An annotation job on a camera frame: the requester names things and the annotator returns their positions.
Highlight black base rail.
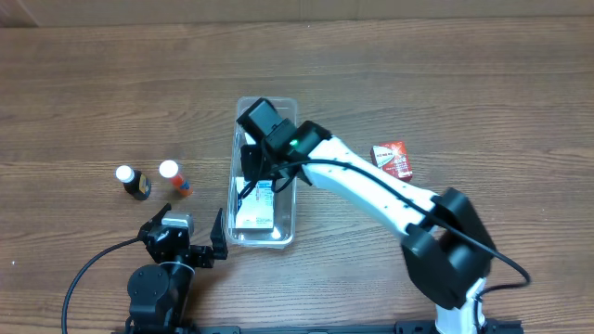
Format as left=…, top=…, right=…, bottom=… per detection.
left=111, top=319, right=524, bottom=334

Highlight orange tube white cap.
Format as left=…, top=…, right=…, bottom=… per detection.
left=159, top=160, right=193, bottom=197

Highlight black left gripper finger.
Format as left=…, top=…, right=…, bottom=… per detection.
left=210, top=208, right=228, bottom=260
left=138, top=203, right=172, bottom=235

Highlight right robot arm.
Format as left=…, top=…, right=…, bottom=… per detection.
left=227, top=96, right=502, bottom=333

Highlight white medicine box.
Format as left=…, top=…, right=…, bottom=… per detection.
left=235, top=180, right=274, bottom=230

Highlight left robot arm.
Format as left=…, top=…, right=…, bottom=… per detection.
left=125, top=204, right=228, bottom=333

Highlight red medicine box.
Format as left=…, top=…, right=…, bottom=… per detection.
left=370, top=141, right=413, bottom=182

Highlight dark bottle white cap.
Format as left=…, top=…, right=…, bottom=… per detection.
left=115, top=165, right=151, bottom=200

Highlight clear plastic container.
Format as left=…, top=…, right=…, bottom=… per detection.
left=226, top=125, right=296, bottom=249

